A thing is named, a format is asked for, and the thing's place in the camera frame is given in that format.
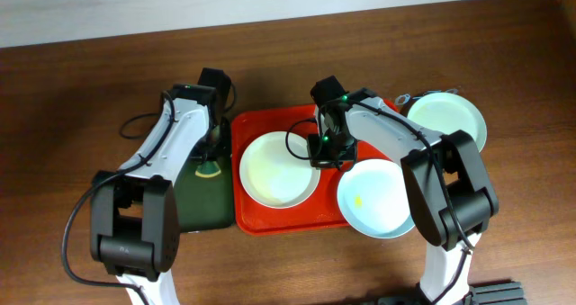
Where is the red plastic tray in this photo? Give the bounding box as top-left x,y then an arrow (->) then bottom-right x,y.
229,98 -> 409,237

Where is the dark green tray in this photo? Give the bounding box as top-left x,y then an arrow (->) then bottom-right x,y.
175,118 -> 235,233

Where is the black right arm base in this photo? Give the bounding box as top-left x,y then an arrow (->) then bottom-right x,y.
359,281 -> 528,305

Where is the green yellow sponge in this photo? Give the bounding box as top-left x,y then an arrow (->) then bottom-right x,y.
194,160 -> 221,178

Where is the light blue plate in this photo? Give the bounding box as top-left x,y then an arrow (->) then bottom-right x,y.
337,159 -> 415,239

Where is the white cream plate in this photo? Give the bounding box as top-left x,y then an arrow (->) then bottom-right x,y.
239,131 -> 320,209

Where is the pale green plate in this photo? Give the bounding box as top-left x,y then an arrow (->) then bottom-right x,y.
400,92 -> 487,151

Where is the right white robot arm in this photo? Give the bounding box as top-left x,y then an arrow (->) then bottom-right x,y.
307,76 -> 499,304

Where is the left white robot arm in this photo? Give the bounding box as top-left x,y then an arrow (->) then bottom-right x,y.
90,67 -> 235,304

